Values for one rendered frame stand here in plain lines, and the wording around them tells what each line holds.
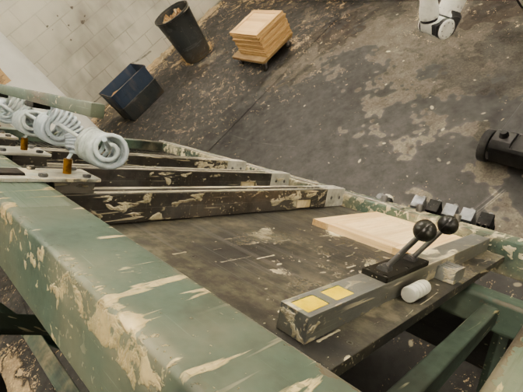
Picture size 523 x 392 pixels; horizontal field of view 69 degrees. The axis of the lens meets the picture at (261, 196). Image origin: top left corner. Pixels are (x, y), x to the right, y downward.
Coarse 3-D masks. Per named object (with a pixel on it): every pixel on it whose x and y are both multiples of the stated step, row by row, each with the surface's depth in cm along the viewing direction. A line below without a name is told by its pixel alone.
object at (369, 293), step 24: (456, 240) 107; (480, 240) 112; (432, 264) 81; (360, 288) 61; (384, 288) 65; (288, 312) 51; (312, 312) 50; (336, 312) 54; (360, 312) 60; (312, 336) 50
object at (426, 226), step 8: (416, 224) 64; (424, 224) 63; (432, 224) 63; (416, 232) 63; (424, 232) 62; (432, 232) 62; (416, 240) 64; (424, 240) 63; (408, 248) 66; (400, 256) 66; (384, 264) 68; (392, 264) 68
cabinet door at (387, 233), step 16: (320, 224) 112; (336, 224) 111; (352, 224) 116; (368, 224) 120; (384, 224) 124; (400, 224) 128; (368, 240) 102; (384, 240) 102; (400, 240) 106; (448, 240) 115
